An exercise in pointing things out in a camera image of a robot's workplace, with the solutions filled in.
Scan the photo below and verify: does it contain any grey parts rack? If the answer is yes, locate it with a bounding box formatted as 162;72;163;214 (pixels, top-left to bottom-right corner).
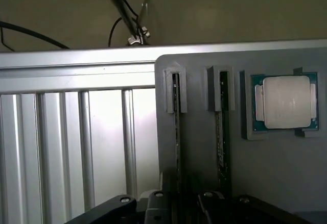
154;47;327;224

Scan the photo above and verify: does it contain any silver CPU chip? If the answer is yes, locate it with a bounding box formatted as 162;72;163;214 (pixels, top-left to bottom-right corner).
249;71;320;133

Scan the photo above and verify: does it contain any silver stand pole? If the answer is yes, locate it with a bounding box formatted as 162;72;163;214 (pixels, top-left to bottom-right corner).
101;0;153;46

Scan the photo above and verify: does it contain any thin black cable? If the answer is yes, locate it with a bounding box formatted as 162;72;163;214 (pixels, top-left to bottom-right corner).
108;17;123;47

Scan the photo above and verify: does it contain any thick black cable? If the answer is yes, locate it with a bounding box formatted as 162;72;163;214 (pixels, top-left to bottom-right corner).
0;21;71;50

